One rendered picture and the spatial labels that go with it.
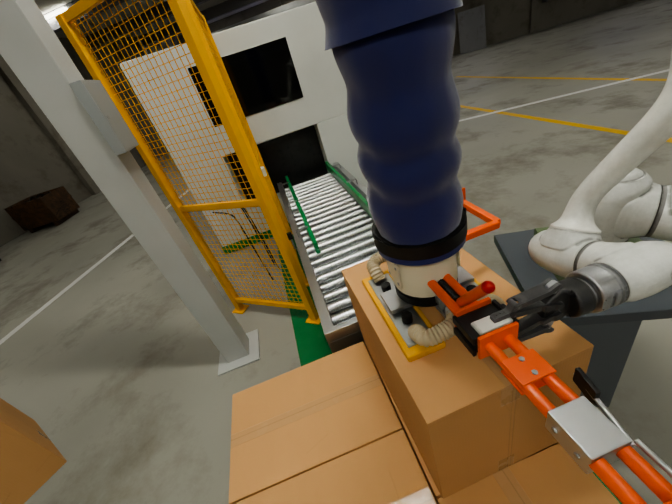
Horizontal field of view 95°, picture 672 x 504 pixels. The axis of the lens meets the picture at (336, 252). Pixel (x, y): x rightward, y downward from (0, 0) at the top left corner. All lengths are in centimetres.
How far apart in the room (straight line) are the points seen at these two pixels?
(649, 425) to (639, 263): 121
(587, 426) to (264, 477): 95
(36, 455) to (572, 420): 160
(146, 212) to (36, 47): 72
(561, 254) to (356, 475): 84
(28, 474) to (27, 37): 158
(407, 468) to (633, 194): 102
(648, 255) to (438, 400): 50
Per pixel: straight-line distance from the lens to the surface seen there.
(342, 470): 117
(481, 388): 77
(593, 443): 59
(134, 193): 182
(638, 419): 195
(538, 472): 115
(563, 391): 63
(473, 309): 70
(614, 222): 124
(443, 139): 63
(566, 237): 90
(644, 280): 82
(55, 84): 181
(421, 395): 76
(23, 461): 166
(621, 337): 156
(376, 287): 97
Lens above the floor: 160
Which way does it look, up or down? 32 degrees down
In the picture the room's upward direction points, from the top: 18 degrees counter-clockwise
